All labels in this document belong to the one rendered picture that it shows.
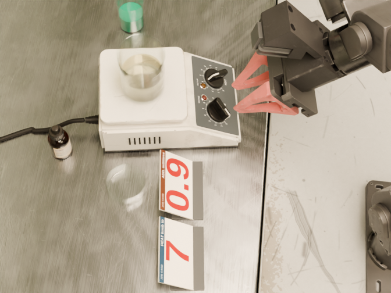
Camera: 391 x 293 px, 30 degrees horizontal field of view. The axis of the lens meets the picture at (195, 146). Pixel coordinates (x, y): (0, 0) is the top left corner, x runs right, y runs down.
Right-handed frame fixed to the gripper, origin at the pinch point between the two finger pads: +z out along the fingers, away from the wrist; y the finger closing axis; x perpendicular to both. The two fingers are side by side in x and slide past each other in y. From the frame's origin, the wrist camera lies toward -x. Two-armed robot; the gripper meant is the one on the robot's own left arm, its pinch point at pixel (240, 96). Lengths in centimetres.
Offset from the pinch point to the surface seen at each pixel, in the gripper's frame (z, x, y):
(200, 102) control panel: 8.2, 2.3, -3.5
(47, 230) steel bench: 28.7, -7.1, 12.7
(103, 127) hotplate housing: 18.0, -7.1, 0.6
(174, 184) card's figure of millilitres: 13.6, 2.4, 7.6
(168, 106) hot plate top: 10.0, -2.7, -1.3
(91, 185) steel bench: 24.2, -3.3, 6.1
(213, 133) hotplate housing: 7.9, 4.5, 0.8
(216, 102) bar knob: 6.2, 3.3, -3.0
